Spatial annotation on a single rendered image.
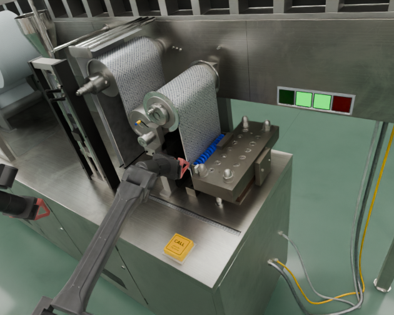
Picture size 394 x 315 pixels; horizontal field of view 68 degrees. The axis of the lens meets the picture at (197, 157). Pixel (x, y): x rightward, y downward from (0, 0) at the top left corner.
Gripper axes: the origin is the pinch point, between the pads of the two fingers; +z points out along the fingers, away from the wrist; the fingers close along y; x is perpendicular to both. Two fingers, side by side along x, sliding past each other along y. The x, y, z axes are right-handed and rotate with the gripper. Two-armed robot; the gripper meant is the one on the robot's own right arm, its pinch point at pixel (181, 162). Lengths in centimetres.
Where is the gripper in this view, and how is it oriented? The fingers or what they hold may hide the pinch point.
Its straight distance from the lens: 100.9
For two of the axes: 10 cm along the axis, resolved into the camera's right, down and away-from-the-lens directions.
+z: 5.5, -1.1, 8.3
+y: 8.2, 2.3, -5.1
